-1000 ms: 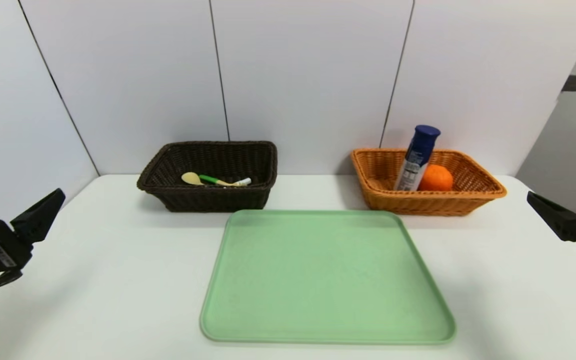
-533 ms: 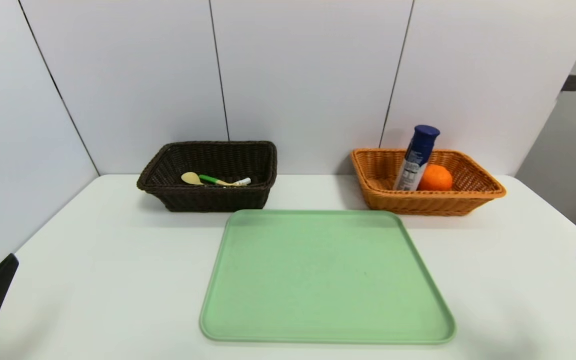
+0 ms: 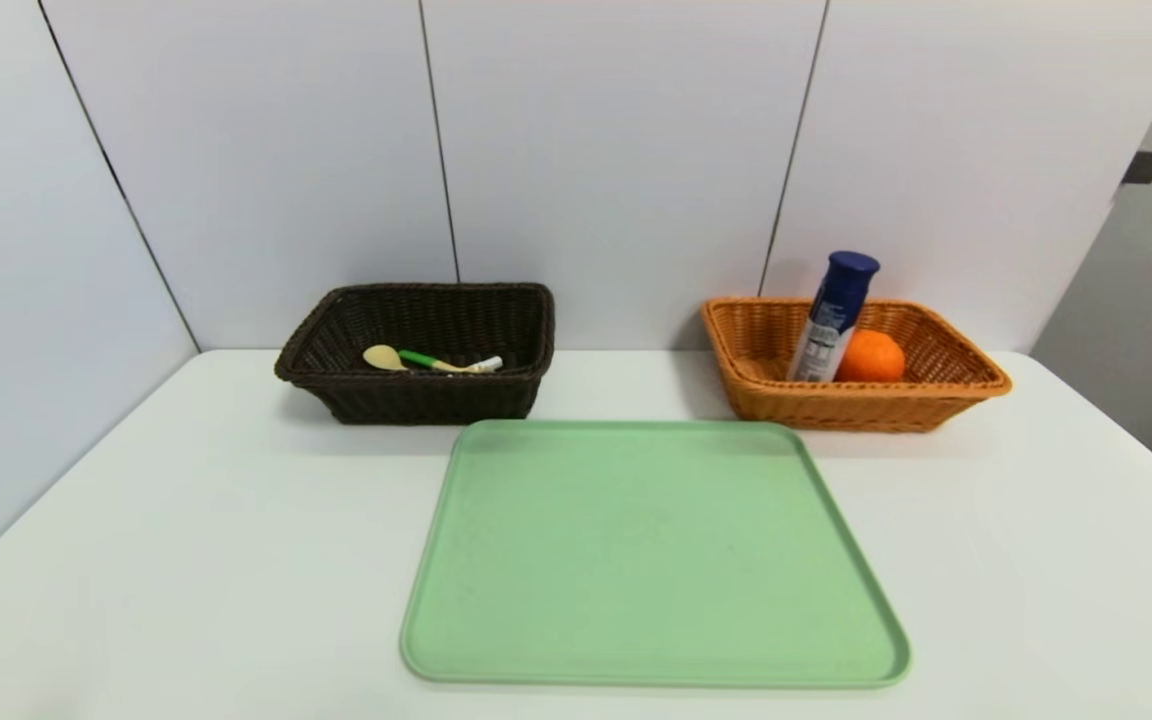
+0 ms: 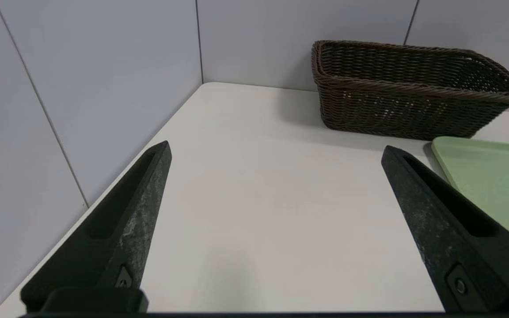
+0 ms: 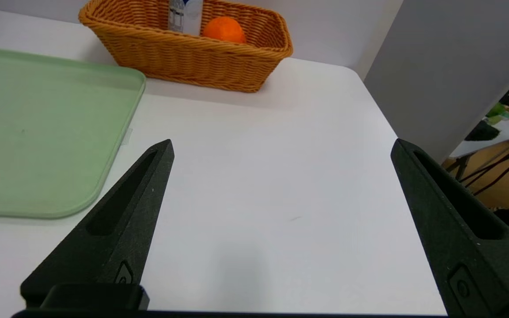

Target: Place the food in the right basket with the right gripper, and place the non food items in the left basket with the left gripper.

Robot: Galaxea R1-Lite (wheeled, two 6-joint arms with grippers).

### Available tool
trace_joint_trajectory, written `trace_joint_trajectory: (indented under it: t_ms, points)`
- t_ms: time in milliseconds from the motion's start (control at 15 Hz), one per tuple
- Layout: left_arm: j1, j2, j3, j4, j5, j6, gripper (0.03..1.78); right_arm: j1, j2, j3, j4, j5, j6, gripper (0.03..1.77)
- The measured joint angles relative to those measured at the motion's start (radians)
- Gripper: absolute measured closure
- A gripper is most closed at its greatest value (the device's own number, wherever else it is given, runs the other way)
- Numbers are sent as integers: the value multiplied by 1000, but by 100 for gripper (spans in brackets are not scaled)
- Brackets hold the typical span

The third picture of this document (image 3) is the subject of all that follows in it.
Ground light green plastic tray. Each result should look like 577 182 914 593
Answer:
400 419 912 689

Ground yellow fork green handle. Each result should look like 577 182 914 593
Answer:
398 349 482 376

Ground blue capped spray can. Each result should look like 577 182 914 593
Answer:
786 250 881 383

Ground orange wicker basket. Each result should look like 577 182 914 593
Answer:
701 297 1013 434

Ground orange fruit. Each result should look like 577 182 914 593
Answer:
834 329 907 384

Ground dark brown wicker basket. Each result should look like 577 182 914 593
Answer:
274 283 556 426

